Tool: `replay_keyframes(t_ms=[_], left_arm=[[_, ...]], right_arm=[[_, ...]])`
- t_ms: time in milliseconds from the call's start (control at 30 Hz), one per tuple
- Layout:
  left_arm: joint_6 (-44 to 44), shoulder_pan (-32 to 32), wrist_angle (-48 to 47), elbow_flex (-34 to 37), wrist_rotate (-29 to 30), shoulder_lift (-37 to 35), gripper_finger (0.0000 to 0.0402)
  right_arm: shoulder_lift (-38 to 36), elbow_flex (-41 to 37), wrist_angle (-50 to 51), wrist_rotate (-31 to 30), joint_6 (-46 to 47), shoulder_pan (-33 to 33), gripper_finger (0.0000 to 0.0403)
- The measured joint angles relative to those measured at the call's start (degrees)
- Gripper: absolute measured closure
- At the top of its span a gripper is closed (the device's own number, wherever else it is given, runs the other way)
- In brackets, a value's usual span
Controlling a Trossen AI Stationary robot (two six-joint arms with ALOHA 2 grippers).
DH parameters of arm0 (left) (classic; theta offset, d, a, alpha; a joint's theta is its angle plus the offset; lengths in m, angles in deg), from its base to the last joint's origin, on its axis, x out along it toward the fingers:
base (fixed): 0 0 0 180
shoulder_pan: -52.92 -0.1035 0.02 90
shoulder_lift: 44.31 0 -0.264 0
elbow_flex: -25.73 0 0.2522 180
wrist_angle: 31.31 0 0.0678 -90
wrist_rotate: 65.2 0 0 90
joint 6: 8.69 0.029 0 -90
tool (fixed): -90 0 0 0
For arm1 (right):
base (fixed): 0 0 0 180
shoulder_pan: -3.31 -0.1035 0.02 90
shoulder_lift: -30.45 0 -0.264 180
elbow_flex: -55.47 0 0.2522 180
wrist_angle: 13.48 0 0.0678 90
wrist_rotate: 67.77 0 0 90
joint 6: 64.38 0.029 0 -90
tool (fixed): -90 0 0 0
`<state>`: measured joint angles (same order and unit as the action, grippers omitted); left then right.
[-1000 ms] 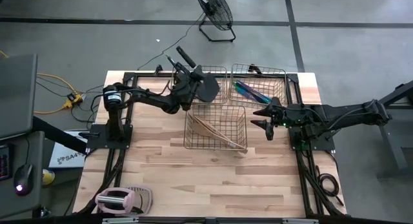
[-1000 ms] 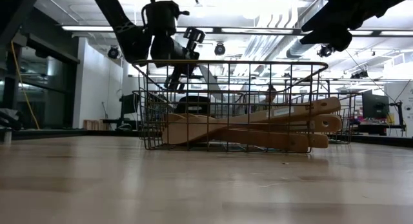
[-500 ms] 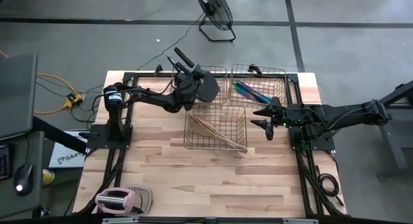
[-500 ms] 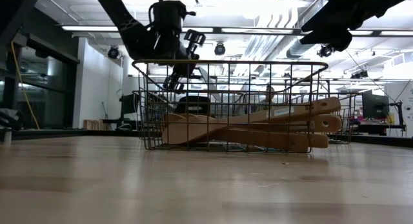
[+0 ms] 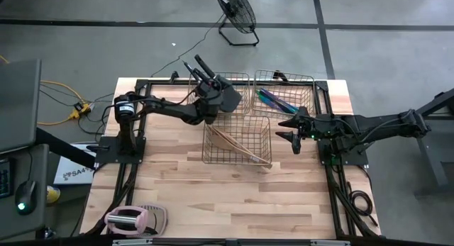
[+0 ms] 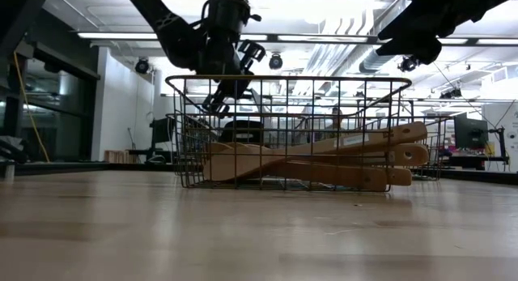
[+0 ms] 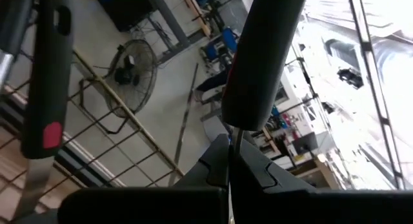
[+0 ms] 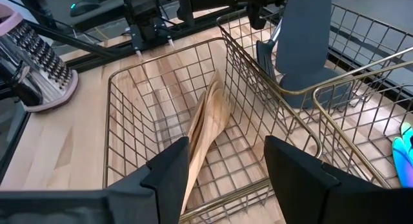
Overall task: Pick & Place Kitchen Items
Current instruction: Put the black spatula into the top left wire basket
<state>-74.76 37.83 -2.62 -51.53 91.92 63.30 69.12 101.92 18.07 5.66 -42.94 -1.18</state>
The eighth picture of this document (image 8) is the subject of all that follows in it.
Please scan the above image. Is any black slotted turner steel handle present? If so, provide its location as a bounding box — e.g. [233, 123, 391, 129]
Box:
[256, 17, 285, 82]

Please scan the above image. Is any dark side desk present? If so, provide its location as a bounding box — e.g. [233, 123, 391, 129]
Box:
[45, 0, 130, 33]

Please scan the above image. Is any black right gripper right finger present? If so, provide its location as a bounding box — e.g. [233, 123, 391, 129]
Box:
[263, 134, 413, 224]

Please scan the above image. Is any pink box grater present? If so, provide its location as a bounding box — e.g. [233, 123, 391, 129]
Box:
[0, 3, 80, 114]

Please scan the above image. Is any black diagonal metal beam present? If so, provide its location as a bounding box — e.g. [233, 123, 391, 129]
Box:
[25, 19, 117, 59]

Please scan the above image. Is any gold wire basket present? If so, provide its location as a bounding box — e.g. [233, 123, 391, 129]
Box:
[312, 46, 413, 189]
[102, 36, 323, 224]
[215, 3, 413, 128]

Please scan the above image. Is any solid wooden spatula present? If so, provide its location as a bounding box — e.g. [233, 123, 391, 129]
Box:
[188, 68, 223, 137]

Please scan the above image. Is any grey square turner red-black handle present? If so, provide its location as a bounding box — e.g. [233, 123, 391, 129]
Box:
[275, 0, 334, 76]

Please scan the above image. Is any black computer mouse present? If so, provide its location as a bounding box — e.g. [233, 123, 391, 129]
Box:
[69, 0, 101, 18]

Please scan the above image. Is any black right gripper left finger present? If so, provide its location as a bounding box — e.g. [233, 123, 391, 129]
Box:
[0, 136, 190, 224]

